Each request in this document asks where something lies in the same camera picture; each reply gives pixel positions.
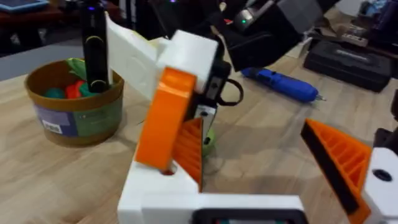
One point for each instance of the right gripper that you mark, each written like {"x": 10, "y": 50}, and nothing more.
{"x": 133, "y": 56}

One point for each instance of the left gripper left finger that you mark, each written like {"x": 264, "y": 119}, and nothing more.
{"x": 146, "y": 186}

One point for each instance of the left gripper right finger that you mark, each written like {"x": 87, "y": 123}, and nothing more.
{"x": 345, "y": 161}

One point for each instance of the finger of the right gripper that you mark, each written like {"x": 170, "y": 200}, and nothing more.
{"x": 209, "y": 116}

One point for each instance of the orange ribbed wedge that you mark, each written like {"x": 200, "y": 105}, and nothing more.
{"x": 189, "y": 149}

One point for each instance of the blue electric screwdriver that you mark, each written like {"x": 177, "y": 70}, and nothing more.
{"x": 283, "y": 84}

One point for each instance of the green disc with holes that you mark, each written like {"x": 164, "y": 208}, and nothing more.
{"x": 209, "y": 143}

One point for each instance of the brown tub with toys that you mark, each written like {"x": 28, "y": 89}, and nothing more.
{"x": 74, "y": 109}

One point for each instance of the black tool case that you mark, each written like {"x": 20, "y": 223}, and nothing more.
{"x": 348, "y": 65}

